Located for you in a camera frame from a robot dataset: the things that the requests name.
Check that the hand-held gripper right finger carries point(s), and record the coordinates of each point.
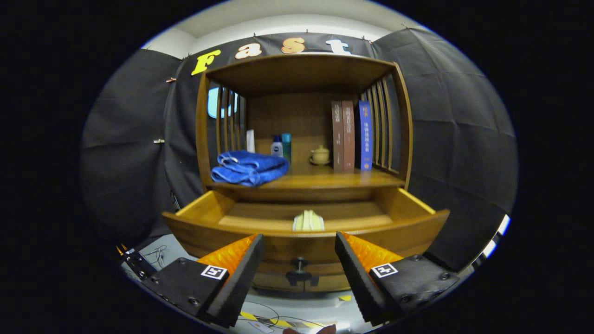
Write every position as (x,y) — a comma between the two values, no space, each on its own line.
(359,283)

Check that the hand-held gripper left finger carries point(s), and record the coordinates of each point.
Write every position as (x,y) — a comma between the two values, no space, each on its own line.
(236,283)

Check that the wooden drawer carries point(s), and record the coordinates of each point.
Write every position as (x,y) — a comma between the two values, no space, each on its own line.
(297,246)

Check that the cream scrub brush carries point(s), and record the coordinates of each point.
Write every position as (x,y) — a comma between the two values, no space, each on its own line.
(308,221)

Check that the wooden countertop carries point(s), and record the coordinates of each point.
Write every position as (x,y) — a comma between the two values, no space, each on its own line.
(320,178)

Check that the wooden cabinet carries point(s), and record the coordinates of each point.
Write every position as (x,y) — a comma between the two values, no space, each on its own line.
(297,111)

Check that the yellow black striped tape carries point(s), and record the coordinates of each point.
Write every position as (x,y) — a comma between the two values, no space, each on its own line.
(278,321)

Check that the black device with orange tips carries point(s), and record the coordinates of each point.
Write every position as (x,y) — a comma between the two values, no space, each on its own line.
(137,264)

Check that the folded blue towel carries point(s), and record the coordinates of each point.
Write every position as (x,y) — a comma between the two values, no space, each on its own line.
(250,167)

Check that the yellow saucer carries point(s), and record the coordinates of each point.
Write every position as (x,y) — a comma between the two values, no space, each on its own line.
(320,163)

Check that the yellow lidded teacup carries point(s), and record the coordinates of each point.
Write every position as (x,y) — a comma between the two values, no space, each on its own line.
(320,154)

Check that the white lotion bottle blue cap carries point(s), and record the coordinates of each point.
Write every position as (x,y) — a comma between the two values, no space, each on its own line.
(277,148)

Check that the white tube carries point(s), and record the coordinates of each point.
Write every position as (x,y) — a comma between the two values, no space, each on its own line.
(250,141)

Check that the blue book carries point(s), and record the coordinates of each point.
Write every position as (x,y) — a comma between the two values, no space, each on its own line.
(364,139)

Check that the reddish brown book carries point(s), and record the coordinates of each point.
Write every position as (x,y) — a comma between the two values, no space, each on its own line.
(349,139)

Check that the dark brown book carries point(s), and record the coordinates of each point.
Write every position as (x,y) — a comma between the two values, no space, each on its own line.
(338,139)

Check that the teal bottle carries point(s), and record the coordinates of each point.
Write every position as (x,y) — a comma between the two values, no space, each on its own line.
(287,146)

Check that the black backdrop cloth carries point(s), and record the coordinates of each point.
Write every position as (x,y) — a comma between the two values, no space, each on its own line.
(455,139)

